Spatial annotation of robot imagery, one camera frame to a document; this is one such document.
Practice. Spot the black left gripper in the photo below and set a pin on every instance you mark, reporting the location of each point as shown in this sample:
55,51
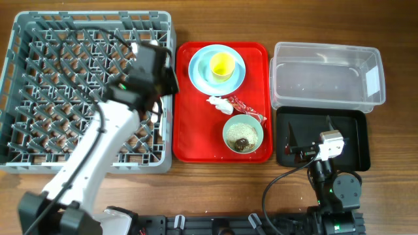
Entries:
170,76

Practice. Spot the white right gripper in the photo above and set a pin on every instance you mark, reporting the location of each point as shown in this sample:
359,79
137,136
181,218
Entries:
291,138

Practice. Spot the white plastic fork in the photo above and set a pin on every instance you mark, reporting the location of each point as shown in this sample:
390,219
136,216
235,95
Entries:
157,111

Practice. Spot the light blue bowl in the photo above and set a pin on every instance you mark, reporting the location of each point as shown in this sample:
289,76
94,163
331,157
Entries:
205,71

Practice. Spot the yellow plastic cup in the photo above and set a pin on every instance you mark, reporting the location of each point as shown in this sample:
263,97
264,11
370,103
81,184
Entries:
222,65

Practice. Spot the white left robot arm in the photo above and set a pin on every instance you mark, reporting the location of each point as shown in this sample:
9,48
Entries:
65,205

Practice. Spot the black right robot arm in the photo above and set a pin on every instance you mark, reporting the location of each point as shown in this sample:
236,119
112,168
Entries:
338,192

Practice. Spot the grey dishwasher rack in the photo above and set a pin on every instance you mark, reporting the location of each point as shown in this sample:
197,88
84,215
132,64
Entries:
57,64

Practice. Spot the black plastic tray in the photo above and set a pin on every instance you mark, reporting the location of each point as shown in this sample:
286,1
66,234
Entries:
308,123

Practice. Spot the light blue plate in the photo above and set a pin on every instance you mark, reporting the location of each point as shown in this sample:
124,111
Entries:
223,89

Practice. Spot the clear plastic bin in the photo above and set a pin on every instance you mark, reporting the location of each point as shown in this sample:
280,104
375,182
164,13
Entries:
315,75

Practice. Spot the green bowl with rice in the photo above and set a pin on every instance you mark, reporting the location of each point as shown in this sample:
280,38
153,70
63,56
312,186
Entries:
243,134

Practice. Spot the red snack wrapper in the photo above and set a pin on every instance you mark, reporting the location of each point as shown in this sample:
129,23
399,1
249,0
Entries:
241,107

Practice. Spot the red plastic tray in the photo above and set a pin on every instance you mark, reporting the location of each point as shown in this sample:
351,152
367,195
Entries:
198,126

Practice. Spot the crumpled white napkin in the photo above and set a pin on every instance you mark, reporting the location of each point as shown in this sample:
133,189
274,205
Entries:
222,105

